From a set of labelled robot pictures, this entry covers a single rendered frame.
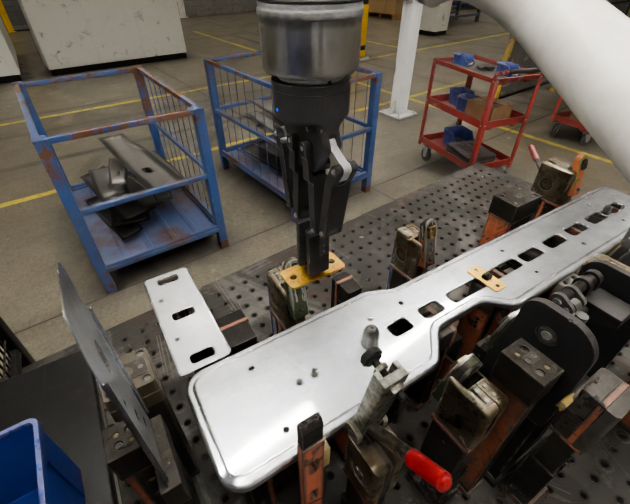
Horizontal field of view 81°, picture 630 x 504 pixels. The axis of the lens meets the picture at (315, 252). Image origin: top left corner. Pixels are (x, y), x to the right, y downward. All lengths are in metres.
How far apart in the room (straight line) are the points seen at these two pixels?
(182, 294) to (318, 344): 0.33
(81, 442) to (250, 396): 0.25
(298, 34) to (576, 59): 0.20
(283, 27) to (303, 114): 0.07
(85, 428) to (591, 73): 0.72
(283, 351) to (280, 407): 0.11
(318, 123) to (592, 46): 0.20
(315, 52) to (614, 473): 1.05
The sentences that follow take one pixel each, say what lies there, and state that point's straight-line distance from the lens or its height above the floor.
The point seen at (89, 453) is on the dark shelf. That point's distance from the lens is 0.67.
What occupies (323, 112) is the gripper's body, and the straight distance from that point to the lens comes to 0.35.
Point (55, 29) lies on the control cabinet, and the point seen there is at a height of 0.66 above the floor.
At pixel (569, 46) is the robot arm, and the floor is 1.53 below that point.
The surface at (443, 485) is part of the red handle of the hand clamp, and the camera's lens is 0.47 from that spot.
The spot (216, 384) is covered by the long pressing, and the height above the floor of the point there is 1.00.
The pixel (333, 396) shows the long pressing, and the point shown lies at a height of 1.00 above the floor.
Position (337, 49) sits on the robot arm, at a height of 1.52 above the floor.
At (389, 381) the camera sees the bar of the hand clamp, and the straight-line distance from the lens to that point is 0.44.
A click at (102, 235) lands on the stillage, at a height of 0.16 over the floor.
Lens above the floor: 1.58
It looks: 39 degrees down
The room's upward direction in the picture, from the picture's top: straight up
